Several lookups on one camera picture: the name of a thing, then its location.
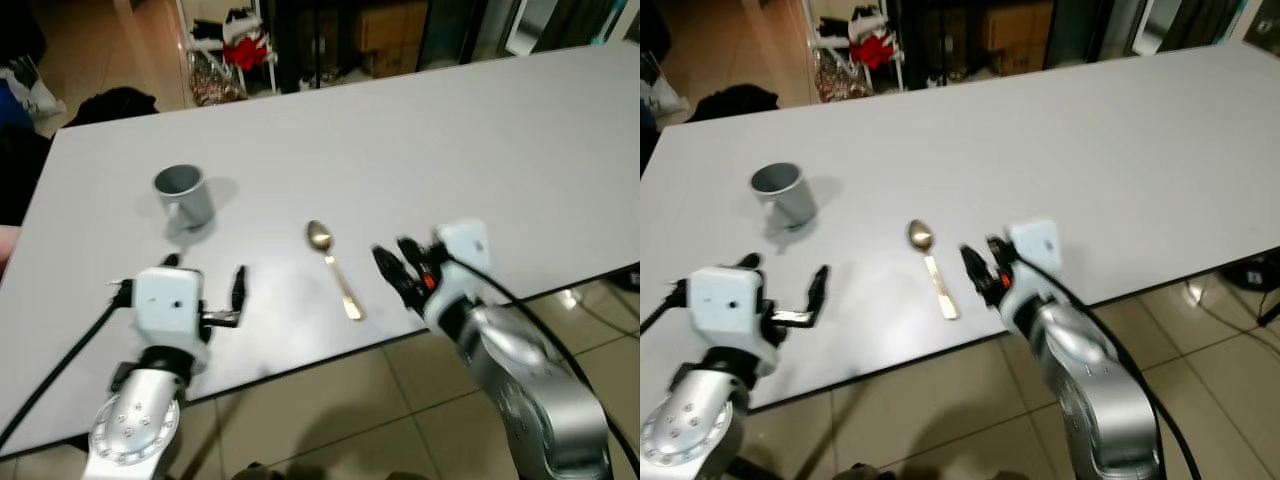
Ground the black bag on floor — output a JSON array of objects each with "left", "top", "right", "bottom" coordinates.
[
  {"left": 63, "top": 86, "right": 161, "bottom": 129},
  {"left": 688, "top": 84, "right": 783, "bottom": 124}
]

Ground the brown cardboard box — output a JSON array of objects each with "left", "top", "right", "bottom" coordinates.
[
  {"left": 978, "top": 0, "right": 1057, "bottom": 77},
  {"left": 350, "top": 0, "right": 429, "bottom": 79}
]

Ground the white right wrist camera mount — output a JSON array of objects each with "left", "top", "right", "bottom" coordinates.
[
  {"left": 434, "top": 219, "right": 492, "bottom": 306},
  {"left": 1003, "top": 217, "right": 1064, "bottom": 306}
]

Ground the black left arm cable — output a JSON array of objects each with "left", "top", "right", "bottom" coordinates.
[
  {"left": 640, "top": 280, "right": 693, "bottom": 337},
  {"left": 0, "top": 280, "right": 137, "bottom": 453}
]

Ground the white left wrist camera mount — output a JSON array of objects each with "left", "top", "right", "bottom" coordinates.
[
  {"left": 689, "top": 265, "right": 772, "bottom": 349},
  {"left": 132, "top": 266, "right": 212, "bottom": 348}
]

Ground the white framed panel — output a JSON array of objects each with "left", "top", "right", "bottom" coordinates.
[
  {"left": 1132, "top": 0, "right": 1191, "bottom": 57},
  {"left": 503, "top": 0, "right": 563, "bottom": 58}
]

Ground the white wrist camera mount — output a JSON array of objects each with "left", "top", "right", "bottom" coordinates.
[
  {"left": 132, "top": 266, "right": 212, "bottom": 348},
  {"left": 689, "top": 265, "right": 772, "bottom": 349},
  {"left": 1003, "top": 217, "right": 1064, "bottom": 306},
  {"left": 434, "top": 219, "right": 492, "bottom": 306}
]

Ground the white wire storage rack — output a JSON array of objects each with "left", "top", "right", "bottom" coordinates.
[
  {"left": 176, "top": 0, "right": 281, "bottom": 105},
  {"left": 803, "top": 0, "right": 909, "bottom": 101}
]

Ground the gold metal spoon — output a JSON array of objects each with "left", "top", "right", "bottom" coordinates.
[
  {"left": 305, "top": 220, "right": 367, "bottom": 323},
  {"left": 906, "top": 218, "right": 961, "bottom": 322}
]

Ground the grey ceramic mug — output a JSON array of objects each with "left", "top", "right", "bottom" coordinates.
[
  {"left": 750, "top": 162, "right": 819, "bottom": 234},
  {"left": 152, "top": 164, "right": 217, "bottom": 238}
]

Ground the patterned fabric bag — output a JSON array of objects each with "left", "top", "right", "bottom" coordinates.
[
  {"left": 812, "top": 45, "right": 873, "bottom": 103},
  {"left": 186, "top": 48, "right": 249, "bottom": 108}
]

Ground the white plastic bag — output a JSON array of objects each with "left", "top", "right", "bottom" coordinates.
[
  {"left": 0, "top": 54, "right": 69, "bottom": 123},
  {"left": 640, "top": 50, "right": 691, "bottom": 119}
]

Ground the red cloth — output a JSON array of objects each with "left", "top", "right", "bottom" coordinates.
[
  {"left": 850, "top": 30, "right": 898, "bottom": 71},
  {"left": 223, "top": 33, "right": 272, "bottom": 73}
]

